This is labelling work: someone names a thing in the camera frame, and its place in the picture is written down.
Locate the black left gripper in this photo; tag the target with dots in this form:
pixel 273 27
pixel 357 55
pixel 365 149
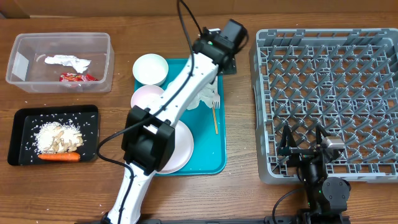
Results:
pixel 232 69

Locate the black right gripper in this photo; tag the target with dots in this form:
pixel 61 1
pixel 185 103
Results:
pixel 287 146

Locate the white plastic fork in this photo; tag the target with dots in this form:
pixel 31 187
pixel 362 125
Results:
pixel 216 101

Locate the white bowl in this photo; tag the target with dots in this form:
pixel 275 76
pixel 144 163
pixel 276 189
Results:
pixel 150 69

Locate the pink small bowl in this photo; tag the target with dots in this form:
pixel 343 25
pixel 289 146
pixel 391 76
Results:
pixel 145 95

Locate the pink round plate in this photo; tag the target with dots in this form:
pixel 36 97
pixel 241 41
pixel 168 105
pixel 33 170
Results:
pixel 183 151

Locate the red snack wrapper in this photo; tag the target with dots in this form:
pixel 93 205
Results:
pixel 73 77

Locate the orange carrot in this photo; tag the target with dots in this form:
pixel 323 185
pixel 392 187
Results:
pixel 63 157

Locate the white napkin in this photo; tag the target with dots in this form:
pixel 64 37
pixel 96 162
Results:
pixel 78 64
pixel 206 95

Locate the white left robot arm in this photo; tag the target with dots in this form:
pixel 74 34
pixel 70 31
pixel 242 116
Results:
pixel 149 136

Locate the grey dishwasher rack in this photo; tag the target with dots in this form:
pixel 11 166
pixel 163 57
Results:
pixel 344 80

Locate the black waste tray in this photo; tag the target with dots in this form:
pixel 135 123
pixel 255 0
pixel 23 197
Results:
pixel 23 149

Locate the wooden chopstick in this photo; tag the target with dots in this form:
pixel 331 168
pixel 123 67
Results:
pixel 215 120

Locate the teal serving tray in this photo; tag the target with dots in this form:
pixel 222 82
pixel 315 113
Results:
pixel 209 152

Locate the rice and peanut pile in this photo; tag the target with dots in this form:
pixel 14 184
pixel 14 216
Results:
pixel 55 138

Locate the clear plastic bin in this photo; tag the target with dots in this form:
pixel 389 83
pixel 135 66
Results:
pixel 27 69

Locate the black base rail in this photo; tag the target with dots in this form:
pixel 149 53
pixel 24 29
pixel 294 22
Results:
pixel 266 220

